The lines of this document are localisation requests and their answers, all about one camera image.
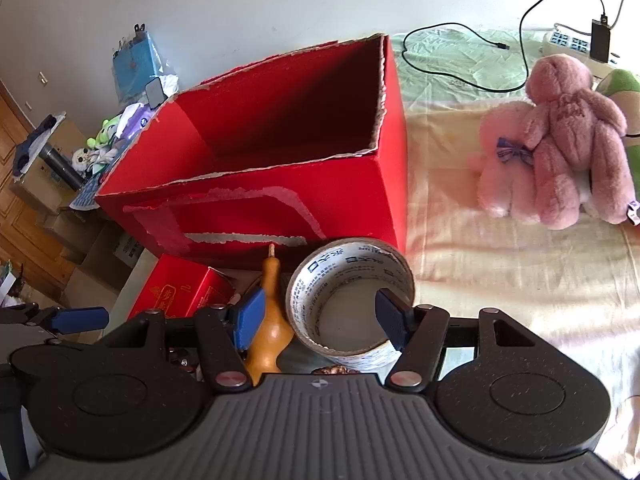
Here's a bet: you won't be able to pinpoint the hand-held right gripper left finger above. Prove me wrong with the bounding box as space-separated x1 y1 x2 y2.
102 287 267 393

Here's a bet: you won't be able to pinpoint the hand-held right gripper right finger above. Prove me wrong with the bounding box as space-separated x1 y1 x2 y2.
374 287 538 390

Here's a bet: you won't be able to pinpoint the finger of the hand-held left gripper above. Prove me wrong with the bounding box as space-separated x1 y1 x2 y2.
25 304 110 337

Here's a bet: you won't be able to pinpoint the brown wooden gourd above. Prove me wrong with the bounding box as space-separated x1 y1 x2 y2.
244 244 296 386

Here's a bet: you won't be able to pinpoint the small red gift box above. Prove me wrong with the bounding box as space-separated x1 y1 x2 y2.
127 254 236 321

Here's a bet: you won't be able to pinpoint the large red cardboard box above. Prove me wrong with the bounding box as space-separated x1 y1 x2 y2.
94 33 411 261

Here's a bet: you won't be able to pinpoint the printed cardboard box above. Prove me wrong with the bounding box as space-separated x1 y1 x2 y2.
65 220 146 311

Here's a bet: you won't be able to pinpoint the brown cardboard boxes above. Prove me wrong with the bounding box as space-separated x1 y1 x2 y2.
0 80 76 301

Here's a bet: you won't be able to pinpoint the pale striped bed sheet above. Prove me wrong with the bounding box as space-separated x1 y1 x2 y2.
405 105 640 476

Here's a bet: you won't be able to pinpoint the blue checkered cloth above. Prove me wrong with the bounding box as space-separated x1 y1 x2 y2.
70 175 108 211

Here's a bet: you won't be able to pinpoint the black thermos bottle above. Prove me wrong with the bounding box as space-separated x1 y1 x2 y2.
37 144 86 192

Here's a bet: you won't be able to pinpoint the panda plush toy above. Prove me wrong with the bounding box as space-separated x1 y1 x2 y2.
70 147 101 171

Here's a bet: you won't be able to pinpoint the light pink plush toy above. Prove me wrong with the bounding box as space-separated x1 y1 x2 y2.
467 101 543 226

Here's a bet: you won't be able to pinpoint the navy cloth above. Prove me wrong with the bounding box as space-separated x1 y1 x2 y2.
12 114 66 176

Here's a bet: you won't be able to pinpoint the green frog plush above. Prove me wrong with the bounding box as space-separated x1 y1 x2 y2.
87 115 123 148

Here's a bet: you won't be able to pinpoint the purple plush toy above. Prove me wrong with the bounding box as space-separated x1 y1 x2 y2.
117 102 156 136

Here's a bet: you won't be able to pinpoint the green bear-print blanket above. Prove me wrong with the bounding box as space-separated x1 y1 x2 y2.
390 25 640 111

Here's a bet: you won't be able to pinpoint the blue gift bag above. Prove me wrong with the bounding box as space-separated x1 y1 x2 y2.
111 24 171 106

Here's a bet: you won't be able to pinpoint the dark pink teddy bear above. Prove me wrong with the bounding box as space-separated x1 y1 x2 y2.
522 54 638 231

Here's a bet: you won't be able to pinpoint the white power strip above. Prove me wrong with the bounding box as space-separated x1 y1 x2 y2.
537 30 621 73

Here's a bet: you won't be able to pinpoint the green plush toy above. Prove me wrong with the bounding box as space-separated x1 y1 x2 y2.
595 67 640 148

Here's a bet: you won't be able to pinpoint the black charger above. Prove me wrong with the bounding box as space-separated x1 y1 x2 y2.
590 19 612 63

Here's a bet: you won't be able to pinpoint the black cable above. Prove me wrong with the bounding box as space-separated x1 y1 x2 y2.
402 0 608 93

